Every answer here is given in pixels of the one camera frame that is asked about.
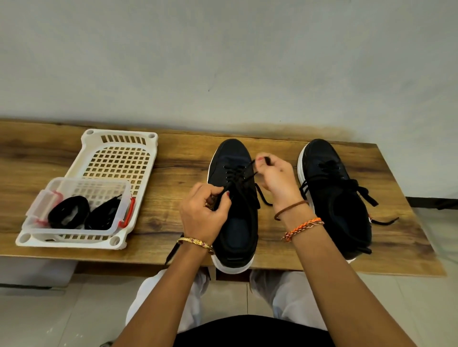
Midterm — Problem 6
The person's right forearm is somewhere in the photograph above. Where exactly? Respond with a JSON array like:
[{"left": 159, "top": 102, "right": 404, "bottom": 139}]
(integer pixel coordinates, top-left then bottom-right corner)
[{"left": 282, "top": 207, "right": 417, "bottom": 347}]

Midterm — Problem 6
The white plastic lattice basket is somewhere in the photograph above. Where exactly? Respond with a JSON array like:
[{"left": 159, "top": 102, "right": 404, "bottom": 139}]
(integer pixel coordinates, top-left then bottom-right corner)
[{"left": 15, "top": 129, "right": 159, "bottom": 250}]

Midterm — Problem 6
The orange braided bracelet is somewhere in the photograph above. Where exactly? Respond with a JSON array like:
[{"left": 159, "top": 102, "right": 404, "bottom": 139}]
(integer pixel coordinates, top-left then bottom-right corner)
[{"left": 281, "top": 216, "right": 325, "bottom": 243}]

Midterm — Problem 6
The gold bracelet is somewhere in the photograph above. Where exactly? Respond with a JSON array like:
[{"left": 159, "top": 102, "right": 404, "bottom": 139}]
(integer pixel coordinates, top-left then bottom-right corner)
[{"left": 176, "top": 236, "right": 216, "bottom": 256}]

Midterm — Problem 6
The black rolled band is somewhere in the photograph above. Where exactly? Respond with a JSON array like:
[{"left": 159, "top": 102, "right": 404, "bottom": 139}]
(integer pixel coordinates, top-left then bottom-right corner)
[
  {"left": 48, "top": 195, "right": 91, "bottom": 230},
  {"left": 84, "top": 194, "right": 125, "bottom": 231}
]

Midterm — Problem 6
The white box under table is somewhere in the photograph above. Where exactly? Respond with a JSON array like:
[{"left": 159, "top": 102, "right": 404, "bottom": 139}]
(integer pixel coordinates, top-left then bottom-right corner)
[{"left": 0, "top": 255, "right": 79, "bottom": 291}]

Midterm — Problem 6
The person's left forearm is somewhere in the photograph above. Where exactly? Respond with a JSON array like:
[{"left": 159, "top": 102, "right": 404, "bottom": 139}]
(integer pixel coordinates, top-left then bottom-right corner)
[{"left": 113, "top": 243, "right": 213, "bottom": 347}]

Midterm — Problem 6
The person's black shirt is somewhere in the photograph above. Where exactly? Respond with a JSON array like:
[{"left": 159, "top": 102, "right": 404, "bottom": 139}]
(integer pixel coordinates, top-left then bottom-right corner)
[{"left": 173, "top": 314, "right": 337, "bottom": 347}]

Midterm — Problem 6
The person's right hand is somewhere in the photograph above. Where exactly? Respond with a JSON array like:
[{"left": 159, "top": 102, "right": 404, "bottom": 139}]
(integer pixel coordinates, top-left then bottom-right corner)
[{"left": 254, "top": 152, "right": 311, "bottom": 220}]

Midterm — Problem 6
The clear container with red handles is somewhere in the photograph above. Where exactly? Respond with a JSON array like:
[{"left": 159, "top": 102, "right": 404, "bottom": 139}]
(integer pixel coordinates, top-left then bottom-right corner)
[{"left": 22, "top": 176, "right": 137, "bottom": 235}]

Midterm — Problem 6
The person's left hand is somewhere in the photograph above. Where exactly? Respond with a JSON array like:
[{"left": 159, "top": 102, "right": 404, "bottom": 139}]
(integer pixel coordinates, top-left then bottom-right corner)
[{"left": 179, "top": 182, "right": 233, "bottom": 248}]

